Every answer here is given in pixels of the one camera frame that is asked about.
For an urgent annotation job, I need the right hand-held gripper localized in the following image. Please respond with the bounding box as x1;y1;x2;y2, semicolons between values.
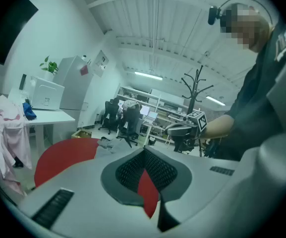
164;110;208;146

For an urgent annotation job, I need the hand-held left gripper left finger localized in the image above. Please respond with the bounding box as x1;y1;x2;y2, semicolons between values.
16;146;163;238

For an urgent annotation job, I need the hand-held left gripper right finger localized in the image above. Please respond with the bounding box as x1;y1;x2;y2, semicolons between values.
144;145;244;238

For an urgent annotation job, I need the black coat stand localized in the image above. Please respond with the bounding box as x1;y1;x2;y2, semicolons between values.
181;65;214;158

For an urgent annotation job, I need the grey garment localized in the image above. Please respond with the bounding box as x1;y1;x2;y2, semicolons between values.
95;137;140;159

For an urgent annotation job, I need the person's left forearm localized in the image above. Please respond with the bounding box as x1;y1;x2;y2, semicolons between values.
240;132;286;233

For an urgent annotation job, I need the person's right forearm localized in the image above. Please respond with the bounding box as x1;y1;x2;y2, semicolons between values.
203;114;235;140

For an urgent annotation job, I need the pink clothes pile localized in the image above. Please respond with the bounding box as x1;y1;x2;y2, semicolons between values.
0;95;33;197

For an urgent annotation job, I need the black office chair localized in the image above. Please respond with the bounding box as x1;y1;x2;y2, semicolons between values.
98;100;120;135
173;135;201;154
117;107;143;148

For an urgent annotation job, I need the white storage shelf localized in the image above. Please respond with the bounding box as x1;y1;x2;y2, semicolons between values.
116;85;201;144

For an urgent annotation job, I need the long ceiling light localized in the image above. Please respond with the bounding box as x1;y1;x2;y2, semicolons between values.
205;95;227;107
134;70;164;81

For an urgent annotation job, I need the open cardboard box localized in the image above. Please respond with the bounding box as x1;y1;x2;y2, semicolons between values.
71;129;93;140

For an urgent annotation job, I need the white desk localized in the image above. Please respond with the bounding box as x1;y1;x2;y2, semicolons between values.
7;88;76;155

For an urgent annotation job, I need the person's black shirt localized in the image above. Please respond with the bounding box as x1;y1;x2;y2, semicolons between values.
217;18;286;162

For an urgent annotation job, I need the blue cloth item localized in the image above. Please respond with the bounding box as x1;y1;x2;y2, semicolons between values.
22;102;38;121

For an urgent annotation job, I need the grey refrigerator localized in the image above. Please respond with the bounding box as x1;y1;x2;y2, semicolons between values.
53;56;95;112

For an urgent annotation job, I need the white printer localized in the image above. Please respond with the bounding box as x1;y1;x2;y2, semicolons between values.
30;76;65;111

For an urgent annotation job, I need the black upright speaker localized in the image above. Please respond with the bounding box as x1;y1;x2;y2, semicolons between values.
18;73;27;91

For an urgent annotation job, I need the person's head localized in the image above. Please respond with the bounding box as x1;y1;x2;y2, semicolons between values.
221;2;275;54

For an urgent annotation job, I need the green potted plant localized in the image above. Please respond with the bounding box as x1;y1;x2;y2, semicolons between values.
39;56;59;82

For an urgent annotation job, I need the grey wall panel box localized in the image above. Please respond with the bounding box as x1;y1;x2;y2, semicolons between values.
93;50;109;78

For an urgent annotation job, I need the black head-worn camera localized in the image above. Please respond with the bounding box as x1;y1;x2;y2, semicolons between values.
208;0;274;26

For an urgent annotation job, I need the black wall screen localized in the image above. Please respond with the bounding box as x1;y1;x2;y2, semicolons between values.
0;0;39;65

